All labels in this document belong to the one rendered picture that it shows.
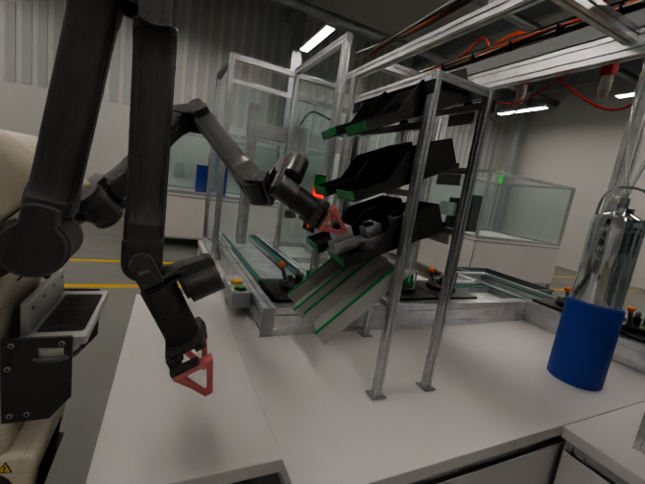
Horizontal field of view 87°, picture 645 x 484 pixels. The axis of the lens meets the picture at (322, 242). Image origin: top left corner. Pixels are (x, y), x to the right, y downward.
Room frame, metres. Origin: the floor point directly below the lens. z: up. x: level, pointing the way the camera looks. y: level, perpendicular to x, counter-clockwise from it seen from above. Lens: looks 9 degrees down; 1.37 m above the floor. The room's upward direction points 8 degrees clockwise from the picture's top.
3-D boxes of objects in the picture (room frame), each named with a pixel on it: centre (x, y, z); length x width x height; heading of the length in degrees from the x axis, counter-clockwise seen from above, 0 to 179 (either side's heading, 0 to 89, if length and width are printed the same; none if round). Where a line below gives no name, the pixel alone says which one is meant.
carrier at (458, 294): (1.59, -0.60, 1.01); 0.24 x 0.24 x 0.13; 26
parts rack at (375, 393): (0.99, -0.20, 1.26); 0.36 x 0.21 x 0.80; 26
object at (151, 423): (0.98, 0.18, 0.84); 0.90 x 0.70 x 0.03; 25
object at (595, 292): (1.08, -0.91, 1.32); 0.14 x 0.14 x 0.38
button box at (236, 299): (1.24, 0.30, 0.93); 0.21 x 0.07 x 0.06; 26
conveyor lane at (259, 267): (1.54, 0.18, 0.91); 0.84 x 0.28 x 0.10; 26
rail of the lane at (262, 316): (1.44, 0.33, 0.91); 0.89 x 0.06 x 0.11; 26
